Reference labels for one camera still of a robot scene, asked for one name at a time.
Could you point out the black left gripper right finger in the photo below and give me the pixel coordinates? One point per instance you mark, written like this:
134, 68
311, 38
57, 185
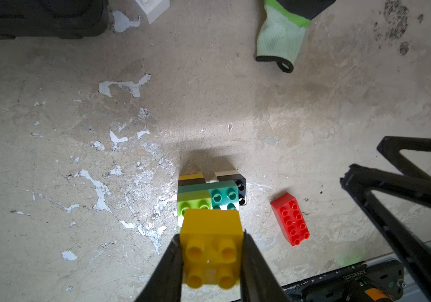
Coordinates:
257, 280

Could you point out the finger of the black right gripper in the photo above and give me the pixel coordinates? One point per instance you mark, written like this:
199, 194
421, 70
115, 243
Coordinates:
390, 148
400, 208

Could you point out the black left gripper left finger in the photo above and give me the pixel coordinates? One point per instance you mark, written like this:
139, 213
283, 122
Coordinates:
166, 281

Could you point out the yellow lego brick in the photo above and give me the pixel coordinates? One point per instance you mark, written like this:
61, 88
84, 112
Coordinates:
212, 243
190, 177

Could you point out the red lego brick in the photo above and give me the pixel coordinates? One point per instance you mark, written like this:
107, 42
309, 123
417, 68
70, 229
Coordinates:
290, 219

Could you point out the dark green lego brick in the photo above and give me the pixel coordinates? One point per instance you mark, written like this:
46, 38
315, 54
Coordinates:
224, 194

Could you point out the black lego brick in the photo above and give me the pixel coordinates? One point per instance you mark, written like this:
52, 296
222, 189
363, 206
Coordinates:
241, 183

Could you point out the white lego brick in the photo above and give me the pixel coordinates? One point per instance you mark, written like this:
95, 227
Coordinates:
227, 175
153, 9

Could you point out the lime green lego brick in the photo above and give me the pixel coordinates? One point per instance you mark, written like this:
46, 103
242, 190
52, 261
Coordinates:
192, 200

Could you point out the black green work glove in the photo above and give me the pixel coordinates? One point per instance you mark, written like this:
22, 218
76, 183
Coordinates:
281, 35

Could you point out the black plastic tool case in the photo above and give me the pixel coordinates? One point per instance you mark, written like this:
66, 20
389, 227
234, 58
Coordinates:
62, 19

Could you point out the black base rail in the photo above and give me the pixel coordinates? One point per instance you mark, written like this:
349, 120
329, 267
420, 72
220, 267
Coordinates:
355, 282

